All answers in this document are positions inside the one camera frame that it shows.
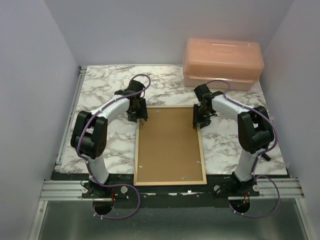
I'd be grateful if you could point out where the aluminium rail frame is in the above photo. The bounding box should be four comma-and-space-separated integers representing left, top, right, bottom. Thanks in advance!
30, 65, 312, 240

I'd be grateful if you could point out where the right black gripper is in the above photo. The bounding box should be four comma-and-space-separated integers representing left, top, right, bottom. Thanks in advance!
192, 104, 212, 129

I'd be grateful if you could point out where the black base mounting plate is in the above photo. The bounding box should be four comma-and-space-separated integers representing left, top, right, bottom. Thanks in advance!
41, 171, 295, 209

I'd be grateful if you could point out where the small black tool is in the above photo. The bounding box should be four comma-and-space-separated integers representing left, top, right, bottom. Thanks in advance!
261, 153, 272, 162

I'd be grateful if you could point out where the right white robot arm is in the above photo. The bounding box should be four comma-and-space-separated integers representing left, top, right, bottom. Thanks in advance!
192, 84, 275, 196

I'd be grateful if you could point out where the blue wooden picture frame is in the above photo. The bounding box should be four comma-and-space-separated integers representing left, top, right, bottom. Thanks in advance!
133, 105, 208, 187

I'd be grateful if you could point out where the orange translucent plastic box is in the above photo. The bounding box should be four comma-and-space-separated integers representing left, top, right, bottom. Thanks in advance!
182, 38, 264, 91

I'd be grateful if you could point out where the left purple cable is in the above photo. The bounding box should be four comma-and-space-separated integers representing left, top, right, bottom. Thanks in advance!
76, 74, 152, 220

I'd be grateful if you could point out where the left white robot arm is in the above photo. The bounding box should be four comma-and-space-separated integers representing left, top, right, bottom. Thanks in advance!
70, 79, 149, 198

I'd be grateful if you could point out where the brown fibreboard backing board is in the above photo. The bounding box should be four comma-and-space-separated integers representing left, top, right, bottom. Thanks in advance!
136, 107, 205, 183

